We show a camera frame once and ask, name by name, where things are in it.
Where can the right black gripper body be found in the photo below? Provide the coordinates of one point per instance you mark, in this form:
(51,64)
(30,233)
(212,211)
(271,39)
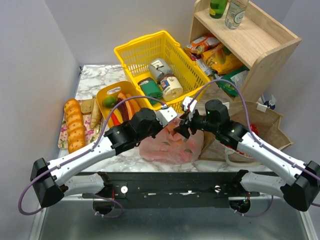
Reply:
(189,122)

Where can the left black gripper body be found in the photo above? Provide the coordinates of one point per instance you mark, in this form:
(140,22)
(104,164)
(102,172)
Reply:
(155,127)

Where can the pink plastic grocery bag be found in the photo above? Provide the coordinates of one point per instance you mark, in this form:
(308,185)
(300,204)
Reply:
(170,147)

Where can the braided toy bread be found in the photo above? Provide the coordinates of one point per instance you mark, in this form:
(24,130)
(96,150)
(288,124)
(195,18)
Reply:
(135,105)

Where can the red snack bag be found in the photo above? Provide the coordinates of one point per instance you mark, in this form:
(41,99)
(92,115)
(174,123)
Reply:
(229,150)

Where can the brown burlap tote bag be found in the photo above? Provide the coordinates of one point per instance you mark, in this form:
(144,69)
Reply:
(267,122)

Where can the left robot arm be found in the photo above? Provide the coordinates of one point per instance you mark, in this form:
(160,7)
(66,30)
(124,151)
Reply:
(48,178)

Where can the green toilet paper roll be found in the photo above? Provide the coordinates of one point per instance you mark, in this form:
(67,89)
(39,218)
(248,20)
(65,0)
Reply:
(150,88)

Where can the toy mango green yellow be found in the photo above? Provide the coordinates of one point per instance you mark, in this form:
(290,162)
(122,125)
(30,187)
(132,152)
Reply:
(109,101)

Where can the small yellow plastic bin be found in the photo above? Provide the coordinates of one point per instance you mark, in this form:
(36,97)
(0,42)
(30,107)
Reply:
(124,87)

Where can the green snack bag lower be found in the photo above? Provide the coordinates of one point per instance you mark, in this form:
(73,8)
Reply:
(236,77)

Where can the silver snack packet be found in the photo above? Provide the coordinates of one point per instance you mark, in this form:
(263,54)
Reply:
(202,65)

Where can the large yellow shopping basket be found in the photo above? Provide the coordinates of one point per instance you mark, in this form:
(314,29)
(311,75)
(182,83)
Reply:
(137,54)

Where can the toy bread slice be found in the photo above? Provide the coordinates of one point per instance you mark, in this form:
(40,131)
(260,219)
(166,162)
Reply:
(91,106)

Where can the yellow snack bag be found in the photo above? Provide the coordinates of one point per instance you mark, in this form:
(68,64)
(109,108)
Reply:
(221,59)

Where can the long toy baguette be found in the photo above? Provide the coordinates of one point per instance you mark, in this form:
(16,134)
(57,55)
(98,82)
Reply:
(75,125)

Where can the orange snack packet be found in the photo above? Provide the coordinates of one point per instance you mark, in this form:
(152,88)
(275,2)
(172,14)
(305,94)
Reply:
(202,44)

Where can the wooden shelf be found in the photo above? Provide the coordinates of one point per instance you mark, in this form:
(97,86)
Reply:
(260,42)

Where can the clear water bottle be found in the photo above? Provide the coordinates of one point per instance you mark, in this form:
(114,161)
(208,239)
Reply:
(235,13)

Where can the green glass bottle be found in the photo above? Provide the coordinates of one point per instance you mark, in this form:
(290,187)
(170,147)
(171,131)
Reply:
(217,8)

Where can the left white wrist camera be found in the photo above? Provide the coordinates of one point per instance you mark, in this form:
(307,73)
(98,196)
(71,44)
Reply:
(165,115)

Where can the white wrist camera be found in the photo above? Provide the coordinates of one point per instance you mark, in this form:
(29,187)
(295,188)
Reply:
(165,115)
(189,107)

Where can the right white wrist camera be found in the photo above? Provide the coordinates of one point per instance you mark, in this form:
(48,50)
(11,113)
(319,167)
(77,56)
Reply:
(189,107)

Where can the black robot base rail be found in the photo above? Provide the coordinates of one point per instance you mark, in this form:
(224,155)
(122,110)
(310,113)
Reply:
(159,190)

